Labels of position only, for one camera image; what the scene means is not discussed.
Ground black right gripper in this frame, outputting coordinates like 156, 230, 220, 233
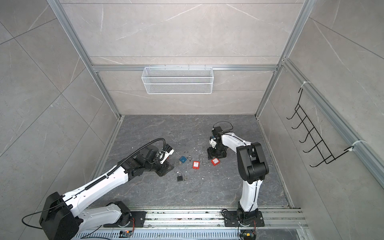
207, 144, 227, 160

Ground red padlock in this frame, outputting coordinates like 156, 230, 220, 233
200, 155, 220, 166
193, 161, 200, 170

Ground small black padlock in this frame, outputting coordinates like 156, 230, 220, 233
177, 172, 183, 182

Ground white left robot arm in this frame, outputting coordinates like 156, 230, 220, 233
36, 138, 174, 240

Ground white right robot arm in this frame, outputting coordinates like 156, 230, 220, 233
207, 123, 269, 227

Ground blue padlock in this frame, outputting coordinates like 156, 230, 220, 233
179, 156, 193, 164

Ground white wire mesh basket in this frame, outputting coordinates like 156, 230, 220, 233
142, 67, 214, 95

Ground black wire hook rack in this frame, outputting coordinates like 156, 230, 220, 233
286, 88, 355, 168

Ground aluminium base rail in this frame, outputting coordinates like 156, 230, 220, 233
74, 207, 313, 240

